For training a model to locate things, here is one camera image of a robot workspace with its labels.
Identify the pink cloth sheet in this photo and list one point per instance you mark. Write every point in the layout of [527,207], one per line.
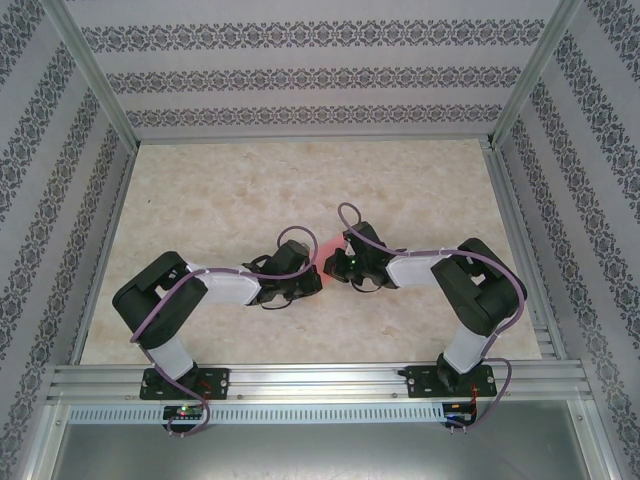
[331,248]

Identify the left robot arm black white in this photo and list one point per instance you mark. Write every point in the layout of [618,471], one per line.
[150,300]

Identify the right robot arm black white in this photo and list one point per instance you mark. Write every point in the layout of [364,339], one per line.
[475,295]

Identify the grey metal sheet panel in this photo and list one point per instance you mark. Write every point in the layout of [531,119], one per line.
[320,455]

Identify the small circuit board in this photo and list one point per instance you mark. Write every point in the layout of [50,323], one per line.
[457,415]
[182,412]

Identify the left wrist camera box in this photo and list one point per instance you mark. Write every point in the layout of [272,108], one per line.
[301,245]

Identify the aluminium mounting rail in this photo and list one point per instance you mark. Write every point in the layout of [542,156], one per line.
[320,380]

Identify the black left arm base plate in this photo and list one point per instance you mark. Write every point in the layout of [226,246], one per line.
[217,382]

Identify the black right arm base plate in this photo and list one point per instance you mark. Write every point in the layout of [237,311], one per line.
[420,382]

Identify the aluminium side rail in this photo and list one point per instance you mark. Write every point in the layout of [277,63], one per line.
[524,250]
[107,240]

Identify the aluminium frame post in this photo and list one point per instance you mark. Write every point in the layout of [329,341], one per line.
[102,80]
[527,80]

